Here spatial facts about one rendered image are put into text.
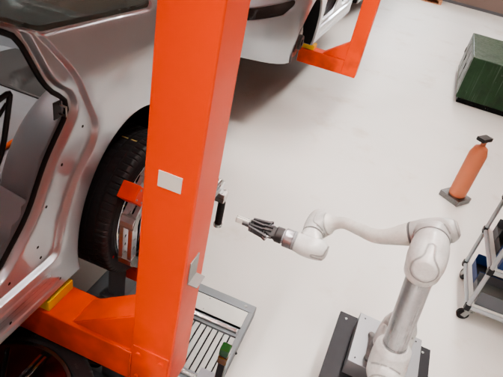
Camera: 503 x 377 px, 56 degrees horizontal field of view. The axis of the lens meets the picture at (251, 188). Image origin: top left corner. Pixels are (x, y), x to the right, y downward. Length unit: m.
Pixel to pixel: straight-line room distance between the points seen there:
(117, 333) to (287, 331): 1.33
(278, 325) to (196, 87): 2.04
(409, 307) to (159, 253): 1.00
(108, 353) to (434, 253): 1.24
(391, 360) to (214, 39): 1.51
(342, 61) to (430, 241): 3.81
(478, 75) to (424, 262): 5.77
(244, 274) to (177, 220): 1.87
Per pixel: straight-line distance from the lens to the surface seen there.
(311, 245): 2.12
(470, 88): 7.40
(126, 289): 2.56
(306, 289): 3.18
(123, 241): 1.99
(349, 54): 5.36
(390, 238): 1.99
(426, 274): 1.76
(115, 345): 1.87
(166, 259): 1.43
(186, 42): 1.09
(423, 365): 2.69
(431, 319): 3.41
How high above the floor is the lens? 2.18
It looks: 34 degrees down
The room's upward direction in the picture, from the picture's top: 13 degrees clockwise
